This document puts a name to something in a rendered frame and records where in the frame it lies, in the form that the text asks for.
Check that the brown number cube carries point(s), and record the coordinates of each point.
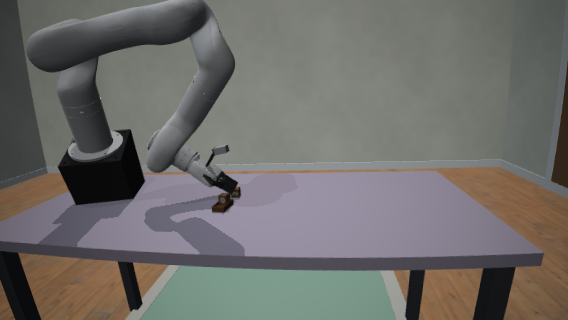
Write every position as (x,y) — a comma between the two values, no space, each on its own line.
(236,193)
(224,198)

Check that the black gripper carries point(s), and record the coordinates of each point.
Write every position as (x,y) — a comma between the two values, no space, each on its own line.
(198,167)

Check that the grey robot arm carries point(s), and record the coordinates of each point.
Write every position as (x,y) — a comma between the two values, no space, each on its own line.
(64,49)

